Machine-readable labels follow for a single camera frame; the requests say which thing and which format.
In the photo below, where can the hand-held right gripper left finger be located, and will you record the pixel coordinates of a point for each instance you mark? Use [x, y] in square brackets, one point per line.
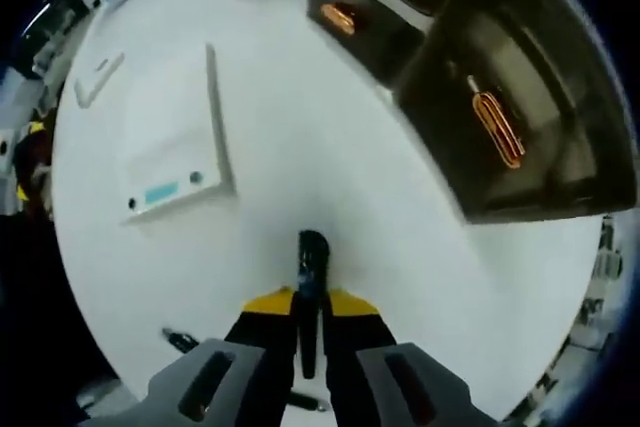
[260, 332]

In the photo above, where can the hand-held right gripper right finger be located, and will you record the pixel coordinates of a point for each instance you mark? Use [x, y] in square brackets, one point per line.
[355, 332]

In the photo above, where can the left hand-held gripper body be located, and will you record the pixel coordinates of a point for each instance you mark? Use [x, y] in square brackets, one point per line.
[5, 152]

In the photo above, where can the black pen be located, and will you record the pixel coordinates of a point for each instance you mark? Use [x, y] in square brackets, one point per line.
[312, 257]
[177, 338]

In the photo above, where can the thick white sticky note pad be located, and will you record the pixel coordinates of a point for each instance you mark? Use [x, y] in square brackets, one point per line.
[170, 147]

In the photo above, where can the white cabinet with brown drawers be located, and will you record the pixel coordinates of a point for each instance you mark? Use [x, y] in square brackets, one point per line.
[500, 72]

